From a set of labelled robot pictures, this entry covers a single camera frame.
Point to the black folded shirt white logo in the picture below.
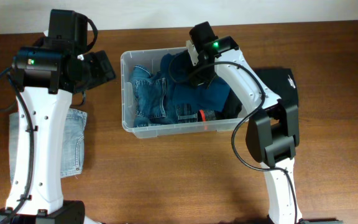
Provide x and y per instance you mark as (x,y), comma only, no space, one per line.
(281,81)

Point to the navy blue shirt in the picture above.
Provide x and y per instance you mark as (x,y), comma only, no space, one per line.
(209,97)

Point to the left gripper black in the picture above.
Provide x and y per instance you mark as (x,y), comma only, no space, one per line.
(99,71)

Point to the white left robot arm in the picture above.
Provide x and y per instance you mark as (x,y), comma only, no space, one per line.
(44,78)

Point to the light blue folded jeans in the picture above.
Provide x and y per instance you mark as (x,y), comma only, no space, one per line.
(73,150)

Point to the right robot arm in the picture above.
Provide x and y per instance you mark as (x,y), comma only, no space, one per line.
(272,121)

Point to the dark blue jeans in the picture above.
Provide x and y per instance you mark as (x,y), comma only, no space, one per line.
(154,96)

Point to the clear plastic storage bin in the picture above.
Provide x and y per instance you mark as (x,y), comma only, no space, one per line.
(151,59)

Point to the black shorts red grey waistband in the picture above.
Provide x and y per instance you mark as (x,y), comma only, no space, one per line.
(231,110)

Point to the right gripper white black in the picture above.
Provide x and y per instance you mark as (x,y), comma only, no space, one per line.
(201,84)

